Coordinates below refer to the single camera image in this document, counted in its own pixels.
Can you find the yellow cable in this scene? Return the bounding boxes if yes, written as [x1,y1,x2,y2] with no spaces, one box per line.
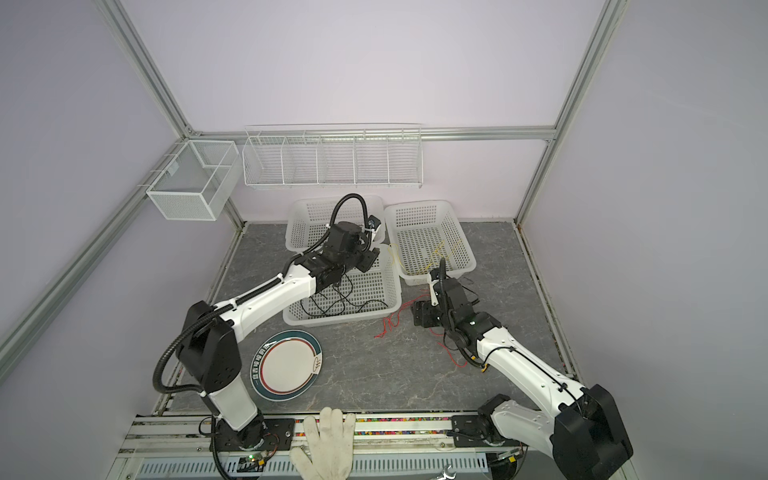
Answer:
[419,238,464,274]

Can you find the red cable bundle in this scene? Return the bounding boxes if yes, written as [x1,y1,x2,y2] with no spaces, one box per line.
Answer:
[374,293,469,370]

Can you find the black cable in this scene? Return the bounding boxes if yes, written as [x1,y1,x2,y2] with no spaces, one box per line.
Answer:
[298,272,391,319]

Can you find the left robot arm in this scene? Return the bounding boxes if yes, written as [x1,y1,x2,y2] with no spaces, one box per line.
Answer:
[152,193,381,450]

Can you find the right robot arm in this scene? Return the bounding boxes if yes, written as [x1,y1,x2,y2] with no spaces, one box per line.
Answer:
[412,277,634,479]

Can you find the white gloved hand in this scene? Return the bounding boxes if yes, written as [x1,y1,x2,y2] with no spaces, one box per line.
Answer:
[289,407,356,480]

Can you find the back left white basket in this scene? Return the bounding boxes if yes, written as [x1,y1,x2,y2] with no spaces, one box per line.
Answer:
[285,195,387,253]

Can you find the front white plastic basket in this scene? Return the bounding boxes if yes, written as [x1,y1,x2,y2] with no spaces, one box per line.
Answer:
[282,244,402,327]

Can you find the back right white basket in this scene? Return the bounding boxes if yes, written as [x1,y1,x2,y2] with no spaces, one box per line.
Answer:
[384,200,477,286]

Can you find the white plate green rim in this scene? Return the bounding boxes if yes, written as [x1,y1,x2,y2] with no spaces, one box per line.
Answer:
[249,330,323,402]

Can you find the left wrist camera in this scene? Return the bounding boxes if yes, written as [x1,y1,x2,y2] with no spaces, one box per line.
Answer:
[366,215,386,245]

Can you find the white wire wall shelf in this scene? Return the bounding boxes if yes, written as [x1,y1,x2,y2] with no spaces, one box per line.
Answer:
[241,123,423,188]

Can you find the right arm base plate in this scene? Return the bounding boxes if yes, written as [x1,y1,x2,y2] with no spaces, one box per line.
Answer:
[446,414,511,448]

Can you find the white mesh wall box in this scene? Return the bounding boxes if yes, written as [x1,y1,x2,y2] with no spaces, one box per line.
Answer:
[147,140,243,221]

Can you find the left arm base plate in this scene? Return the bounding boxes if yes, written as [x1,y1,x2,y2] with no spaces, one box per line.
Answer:
[212,417,296,453]

